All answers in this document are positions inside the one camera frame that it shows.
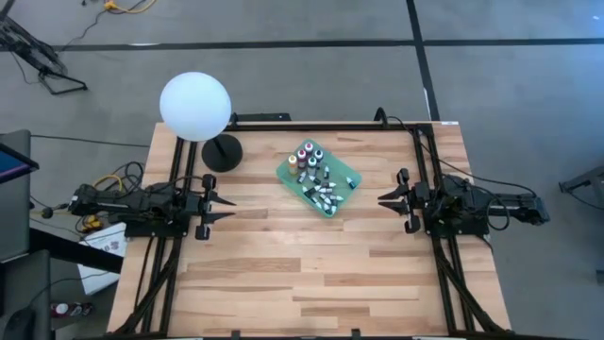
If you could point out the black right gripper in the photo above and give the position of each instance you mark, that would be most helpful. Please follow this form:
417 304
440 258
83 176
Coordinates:
415 200

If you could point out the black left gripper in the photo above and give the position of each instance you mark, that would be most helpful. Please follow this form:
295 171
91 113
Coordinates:
203 203

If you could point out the small green food coloring bottle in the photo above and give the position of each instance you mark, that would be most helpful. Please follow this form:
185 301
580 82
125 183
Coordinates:
315 203

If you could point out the large yellow food coloring bottle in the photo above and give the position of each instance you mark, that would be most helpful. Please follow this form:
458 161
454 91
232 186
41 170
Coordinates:
292 164

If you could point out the small purple food coloring bottle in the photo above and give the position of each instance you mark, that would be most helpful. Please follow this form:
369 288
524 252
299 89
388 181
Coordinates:
301 178

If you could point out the small black food coloring bottle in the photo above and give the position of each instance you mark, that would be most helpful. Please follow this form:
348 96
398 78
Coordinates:
309 192

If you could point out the large black food coloring bottle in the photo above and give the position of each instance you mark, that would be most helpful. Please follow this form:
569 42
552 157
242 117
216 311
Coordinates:
318 156

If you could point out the large green food coloring bottle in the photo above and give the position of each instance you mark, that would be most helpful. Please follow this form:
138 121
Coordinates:
311 165

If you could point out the large red food coloring bottle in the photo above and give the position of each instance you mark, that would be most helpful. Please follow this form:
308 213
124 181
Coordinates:
301 159

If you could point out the large pink food coloring bottle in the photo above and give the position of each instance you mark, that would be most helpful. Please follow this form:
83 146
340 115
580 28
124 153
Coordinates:
308 148

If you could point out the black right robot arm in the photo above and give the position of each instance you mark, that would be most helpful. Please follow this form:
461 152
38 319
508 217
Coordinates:
491 205

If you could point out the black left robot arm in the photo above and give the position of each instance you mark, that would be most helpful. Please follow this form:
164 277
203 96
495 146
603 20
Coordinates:
132 200

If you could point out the green translucent plastic tray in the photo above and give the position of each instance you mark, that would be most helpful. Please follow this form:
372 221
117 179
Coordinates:
288 177

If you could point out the black bar device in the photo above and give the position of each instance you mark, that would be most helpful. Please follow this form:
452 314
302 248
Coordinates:
262 116

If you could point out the white globe lamp black base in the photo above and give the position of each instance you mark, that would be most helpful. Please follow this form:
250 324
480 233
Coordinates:
196 106

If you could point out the white cardboard box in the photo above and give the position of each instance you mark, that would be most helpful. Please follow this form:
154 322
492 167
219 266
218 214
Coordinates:
106 241

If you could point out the black table clamp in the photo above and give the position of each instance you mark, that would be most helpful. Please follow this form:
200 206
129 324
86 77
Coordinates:
234 334
355 334

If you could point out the black floor beam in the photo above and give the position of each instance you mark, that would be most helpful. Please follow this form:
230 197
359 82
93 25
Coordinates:
71 248

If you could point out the black power adapter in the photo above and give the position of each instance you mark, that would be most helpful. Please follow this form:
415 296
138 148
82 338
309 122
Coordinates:
47 212

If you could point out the red white floor object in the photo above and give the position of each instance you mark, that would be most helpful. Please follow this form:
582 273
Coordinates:
71 309

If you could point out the gray metal stand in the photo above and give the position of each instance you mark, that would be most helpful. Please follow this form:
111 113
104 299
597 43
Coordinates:
585 181

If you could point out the gray desk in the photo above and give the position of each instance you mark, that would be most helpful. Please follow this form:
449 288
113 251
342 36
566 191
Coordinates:
14 212

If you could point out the laptop screen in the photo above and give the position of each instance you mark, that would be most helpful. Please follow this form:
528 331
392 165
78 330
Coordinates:
11 163

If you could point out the black tripod stand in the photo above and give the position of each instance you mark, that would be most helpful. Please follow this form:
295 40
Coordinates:
28 47

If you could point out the black aluminium table frame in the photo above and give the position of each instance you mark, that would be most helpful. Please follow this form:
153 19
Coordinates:
330 127

